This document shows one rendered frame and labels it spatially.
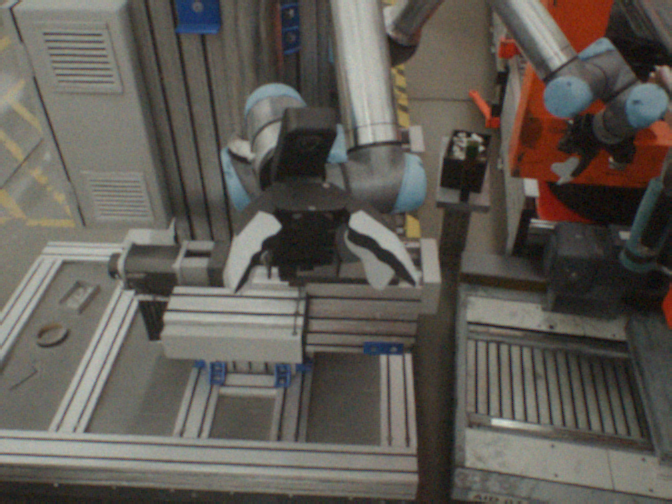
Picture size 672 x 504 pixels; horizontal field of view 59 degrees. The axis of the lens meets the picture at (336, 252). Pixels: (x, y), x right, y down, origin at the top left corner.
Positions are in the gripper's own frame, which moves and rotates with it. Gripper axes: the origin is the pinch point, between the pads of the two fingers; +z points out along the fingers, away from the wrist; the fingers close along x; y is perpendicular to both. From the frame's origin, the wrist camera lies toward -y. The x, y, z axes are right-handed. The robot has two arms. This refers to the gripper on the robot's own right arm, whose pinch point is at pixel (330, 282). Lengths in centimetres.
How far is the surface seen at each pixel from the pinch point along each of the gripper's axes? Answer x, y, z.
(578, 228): -109, 69, -97
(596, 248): -110, 69, -87
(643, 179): -124, 51, -98
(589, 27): -93, 11, -108
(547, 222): -114, 82, -117
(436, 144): -115, 109, -223
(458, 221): -86, 90, -129
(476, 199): -80, 69, -112
